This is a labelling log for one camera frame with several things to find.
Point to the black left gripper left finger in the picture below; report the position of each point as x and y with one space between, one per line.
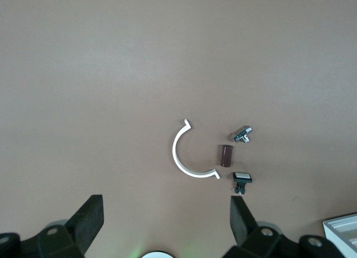
86 219

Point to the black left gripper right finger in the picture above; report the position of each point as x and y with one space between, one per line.
241 221

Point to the white drawer cabinet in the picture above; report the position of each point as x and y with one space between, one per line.
340 235

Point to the brown cylindrical capacitor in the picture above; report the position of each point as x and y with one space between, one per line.
225 156

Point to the chrome valve fitting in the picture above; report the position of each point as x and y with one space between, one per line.
242 133

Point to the white rectangular push button switch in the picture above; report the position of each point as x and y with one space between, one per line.
242 177

